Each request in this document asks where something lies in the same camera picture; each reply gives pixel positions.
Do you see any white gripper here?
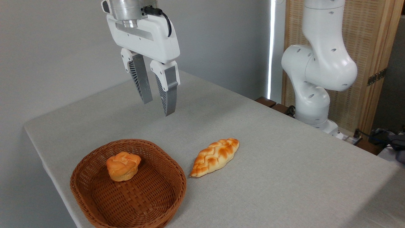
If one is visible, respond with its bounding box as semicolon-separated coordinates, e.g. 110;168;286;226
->
106;14;181;117

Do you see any braided bread loaf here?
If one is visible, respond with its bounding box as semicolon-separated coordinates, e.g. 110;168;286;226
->
190;138;240;178

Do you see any round muffin bread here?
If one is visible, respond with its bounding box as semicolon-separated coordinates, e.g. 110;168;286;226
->
106;151;142;182

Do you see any brown wicker basket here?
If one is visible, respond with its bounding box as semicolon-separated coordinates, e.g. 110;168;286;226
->
70;139;187;228

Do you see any dark brown wooden block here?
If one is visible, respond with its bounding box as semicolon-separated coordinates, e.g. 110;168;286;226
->
356;139;385;156
271;103;291;115
255;97;277;108

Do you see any white power strip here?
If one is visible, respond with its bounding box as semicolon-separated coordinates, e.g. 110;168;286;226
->
335;130;363;145

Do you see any metal screen hinge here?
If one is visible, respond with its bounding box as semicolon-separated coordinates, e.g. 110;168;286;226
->
367;68;387;86

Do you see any wooden rattan screen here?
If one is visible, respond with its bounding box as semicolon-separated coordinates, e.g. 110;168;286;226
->
282;0;405;134

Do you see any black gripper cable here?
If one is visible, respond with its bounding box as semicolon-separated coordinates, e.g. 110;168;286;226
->
144;6;172;38

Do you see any dark bag with cables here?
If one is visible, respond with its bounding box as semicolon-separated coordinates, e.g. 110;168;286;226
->
369;128;405;164

